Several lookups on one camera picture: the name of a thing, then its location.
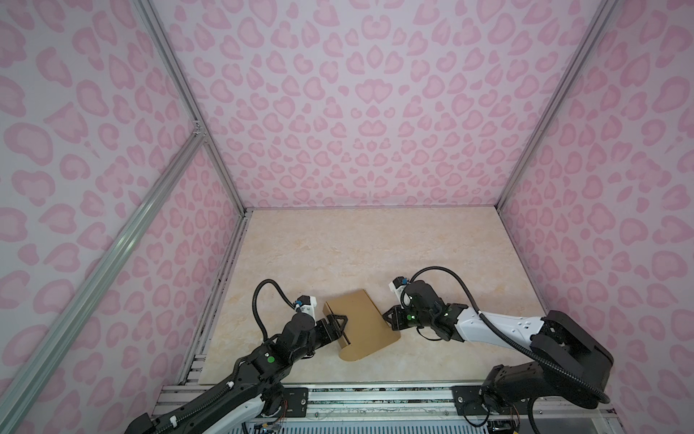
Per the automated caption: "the brown cardboard box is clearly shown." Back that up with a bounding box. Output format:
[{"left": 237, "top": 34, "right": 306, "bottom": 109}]
[{"left": 324, "top": 289, "right": 400, "bottom": 362}]

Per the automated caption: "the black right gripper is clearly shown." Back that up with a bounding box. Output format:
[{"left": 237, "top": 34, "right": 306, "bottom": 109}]
[{"left": 378, "top": 305, "right": 433, "bottom": 331}]

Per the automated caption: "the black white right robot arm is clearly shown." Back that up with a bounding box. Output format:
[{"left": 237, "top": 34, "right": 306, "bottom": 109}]
[{"left": 382, "top": 277, "right": 614, "bottom": 410}]

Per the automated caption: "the aluminium post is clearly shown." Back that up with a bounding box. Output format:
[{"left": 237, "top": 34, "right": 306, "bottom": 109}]
[
  {"left": 131, "top": 0, "right": 247, "bottom": 216},
  {"left": 494, "top": 0, "right": 623, "bottom": 214}
]

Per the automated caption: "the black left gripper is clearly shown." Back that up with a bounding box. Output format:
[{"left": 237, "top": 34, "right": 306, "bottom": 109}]
[{"left": 291, "top": 313, "right": 349, "bottom": 366}]

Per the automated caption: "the back left aluminium post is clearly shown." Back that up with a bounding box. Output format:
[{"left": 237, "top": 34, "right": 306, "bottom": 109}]
[{"left": 131, "top": 0, "right": 247, "bottom": 216}]

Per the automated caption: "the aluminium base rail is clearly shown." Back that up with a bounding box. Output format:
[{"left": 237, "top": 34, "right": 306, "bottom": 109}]
[{"left": 143, "top": 354, "right": 625, "bottom": 434}]

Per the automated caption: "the left aluminium frame strut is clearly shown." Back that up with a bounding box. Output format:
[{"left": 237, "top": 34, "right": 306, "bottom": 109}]
[{"left": 1, "top": 132, "right": 205, "bottom": 433}]

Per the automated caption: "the black mounting plate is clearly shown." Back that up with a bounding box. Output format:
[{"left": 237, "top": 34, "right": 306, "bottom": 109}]
[
  {"left": 451, "top": 385, "right": 487, "bottom": 418},
  {"left": 269, "top": 385, "right": 309, "bottom": 419}
]

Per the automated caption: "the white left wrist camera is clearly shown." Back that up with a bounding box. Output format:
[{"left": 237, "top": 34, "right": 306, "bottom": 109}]
[{"left": 294, "top": 295, "right": 317, "bottom": 319}]

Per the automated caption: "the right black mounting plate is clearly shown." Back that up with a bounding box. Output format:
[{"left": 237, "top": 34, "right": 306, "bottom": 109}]
[{"left": 451, "top": 385, "right": 487, "bottom": 418}]

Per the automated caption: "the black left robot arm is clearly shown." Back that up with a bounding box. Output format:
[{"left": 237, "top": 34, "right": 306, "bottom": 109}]
[{"left": 126, "top": 313, "right": 348, "bottom": 433}]

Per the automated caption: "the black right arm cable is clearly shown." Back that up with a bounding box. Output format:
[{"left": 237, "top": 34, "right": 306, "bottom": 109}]
[{"left": 406, "top": 265, "right": 612, "bottom": 405}]

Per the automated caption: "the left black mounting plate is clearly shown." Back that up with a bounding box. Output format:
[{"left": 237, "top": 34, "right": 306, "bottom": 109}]
[{"left": 269, "top": 385, "right": 309, "bottom": 419}]

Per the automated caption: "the back right aluminium post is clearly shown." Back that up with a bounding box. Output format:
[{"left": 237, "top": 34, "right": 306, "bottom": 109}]
[{"left": 494, "top": 0, "right": 623, "bottom": 214}]

